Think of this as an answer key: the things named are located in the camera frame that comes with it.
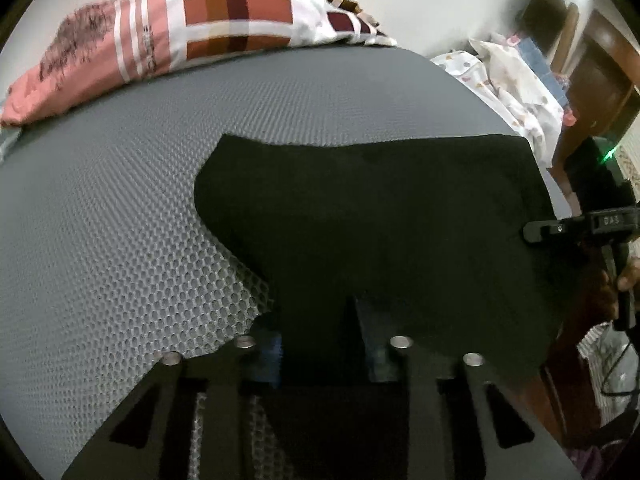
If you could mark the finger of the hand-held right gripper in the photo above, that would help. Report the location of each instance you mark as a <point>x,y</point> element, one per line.
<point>555,231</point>

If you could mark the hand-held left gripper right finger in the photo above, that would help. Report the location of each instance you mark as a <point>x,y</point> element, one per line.
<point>372,345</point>

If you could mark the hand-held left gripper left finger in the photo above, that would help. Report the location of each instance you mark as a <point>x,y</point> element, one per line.
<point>270,365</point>

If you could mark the black pants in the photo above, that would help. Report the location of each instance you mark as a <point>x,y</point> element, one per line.
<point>375,220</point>

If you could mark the person's right hand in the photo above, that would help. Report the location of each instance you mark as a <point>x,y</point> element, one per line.
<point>632,277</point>

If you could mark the white floral printed cloth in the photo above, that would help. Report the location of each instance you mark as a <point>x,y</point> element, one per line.
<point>515,90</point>

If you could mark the brown wooden furniture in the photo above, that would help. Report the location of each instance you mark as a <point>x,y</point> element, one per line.
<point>600,70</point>

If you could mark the blue checked cloth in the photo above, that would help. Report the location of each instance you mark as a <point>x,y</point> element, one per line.
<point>542,67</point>

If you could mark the grey mesh mat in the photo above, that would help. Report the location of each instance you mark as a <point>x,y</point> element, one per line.
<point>125,210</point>

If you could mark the purple printed clothing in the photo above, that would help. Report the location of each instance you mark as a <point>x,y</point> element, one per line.
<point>592,462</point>

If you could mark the pale grey bed sheet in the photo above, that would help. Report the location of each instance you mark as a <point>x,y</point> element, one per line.
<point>6,142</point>

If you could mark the pink plaid blanket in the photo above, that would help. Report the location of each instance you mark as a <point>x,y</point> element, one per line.
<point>200,20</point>

